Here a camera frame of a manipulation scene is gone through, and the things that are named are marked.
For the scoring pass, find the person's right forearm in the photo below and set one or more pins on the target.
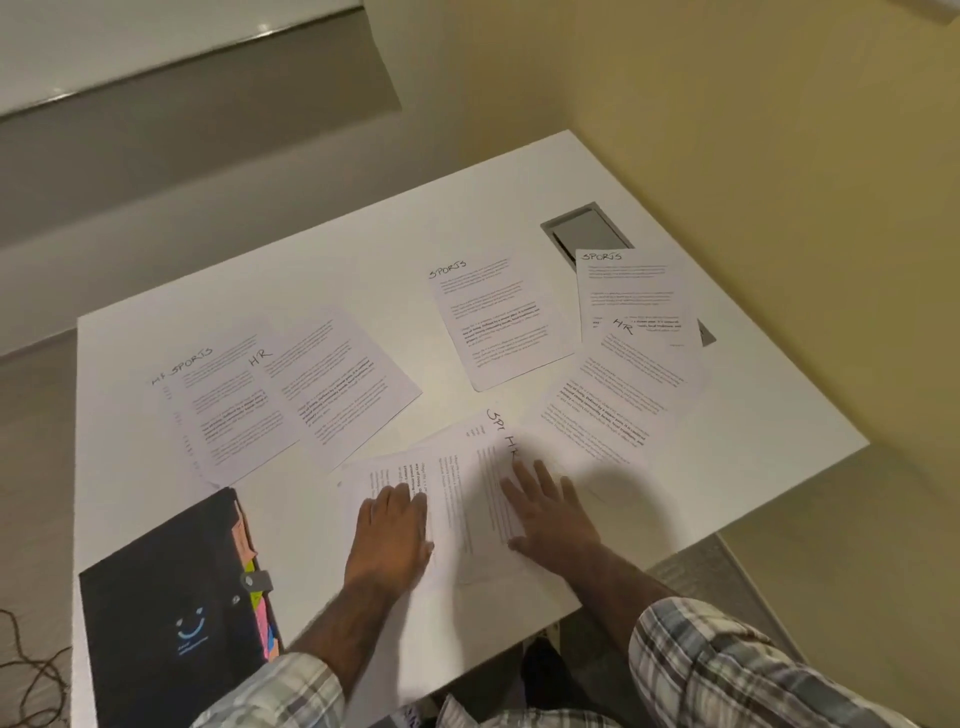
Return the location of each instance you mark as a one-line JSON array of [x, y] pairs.
[[615, 585]]

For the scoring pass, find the pile of white printed papers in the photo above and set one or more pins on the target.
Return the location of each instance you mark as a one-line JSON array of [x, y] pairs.
[[495, 330]]

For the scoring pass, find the person's left hand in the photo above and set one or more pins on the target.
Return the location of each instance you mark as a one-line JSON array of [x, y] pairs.
[[390, 540]]

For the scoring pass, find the blue jeans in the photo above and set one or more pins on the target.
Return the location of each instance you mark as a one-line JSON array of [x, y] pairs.
[[547, 675]]

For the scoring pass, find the plaid shirt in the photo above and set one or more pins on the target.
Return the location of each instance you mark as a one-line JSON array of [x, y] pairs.
[[712, 667]]

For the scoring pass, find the person's right hand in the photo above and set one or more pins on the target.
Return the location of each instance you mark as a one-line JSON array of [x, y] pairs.
[[555, 525]]

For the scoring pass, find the white wall board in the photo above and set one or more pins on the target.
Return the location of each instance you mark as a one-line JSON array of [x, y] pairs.
[[112, 45]]

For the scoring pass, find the person's left forearm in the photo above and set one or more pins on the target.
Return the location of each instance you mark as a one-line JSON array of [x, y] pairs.
[[337, 637]]

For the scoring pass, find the black expanding folder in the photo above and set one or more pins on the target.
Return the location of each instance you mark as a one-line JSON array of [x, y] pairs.
[[150, 585]]

